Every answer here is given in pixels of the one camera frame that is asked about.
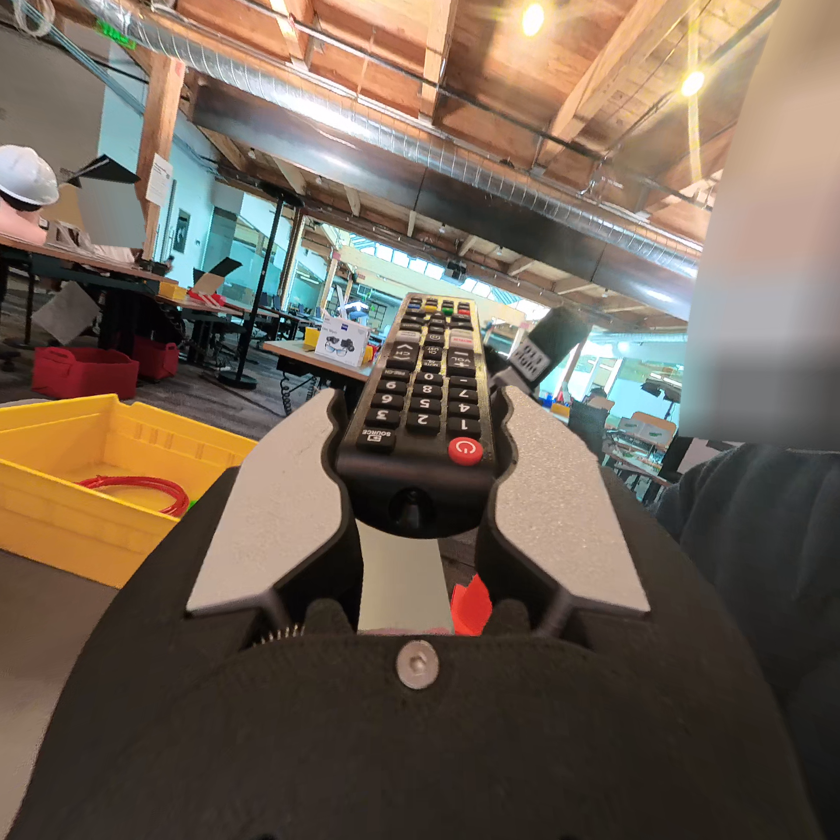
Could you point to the black remote control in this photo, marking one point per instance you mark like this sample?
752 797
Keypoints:
426 394

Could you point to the white paper sign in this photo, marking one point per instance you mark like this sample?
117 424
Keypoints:
159 180

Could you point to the orange traffic cone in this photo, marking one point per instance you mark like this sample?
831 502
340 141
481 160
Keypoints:
469 604

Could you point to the small yellow bin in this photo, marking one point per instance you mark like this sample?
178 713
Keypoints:
312 338
170 292

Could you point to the person's dark zip jacket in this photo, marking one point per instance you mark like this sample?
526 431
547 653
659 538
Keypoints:
754 558

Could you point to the red fabric bin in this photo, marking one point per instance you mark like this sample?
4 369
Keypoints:
85 374
157 358

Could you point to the white box with glasses print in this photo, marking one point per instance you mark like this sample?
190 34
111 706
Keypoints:
341 341

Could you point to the long metal ventilation duct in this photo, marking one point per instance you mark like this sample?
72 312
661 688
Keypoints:
394 124

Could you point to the yellow plastic bin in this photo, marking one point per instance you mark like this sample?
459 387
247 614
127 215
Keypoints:
59 525

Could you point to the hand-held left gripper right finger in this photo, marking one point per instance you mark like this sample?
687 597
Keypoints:
564 518

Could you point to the black floor lamp pole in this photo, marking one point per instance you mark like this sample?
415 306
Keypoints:
259 295

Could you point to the round ceiling lamp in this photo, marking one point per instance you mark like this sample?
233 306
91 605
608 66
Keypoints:
693 83
533 19

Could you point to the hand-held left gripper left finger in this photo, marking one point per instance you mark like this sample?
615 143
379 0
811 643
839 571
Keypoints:
275 512

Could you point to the white hard hat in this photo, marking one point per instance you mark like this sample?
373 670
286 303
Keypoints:
26 174

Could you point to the long wooden workbench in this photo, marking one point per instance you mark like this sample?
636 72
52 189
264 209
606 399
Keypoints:
65 256

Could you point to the wooden work table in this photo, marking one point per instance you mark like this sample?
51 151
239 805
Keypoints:
295 354

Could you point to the red white striped pack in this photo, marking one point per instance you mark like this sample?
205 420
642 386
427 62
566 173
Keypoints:
207 298

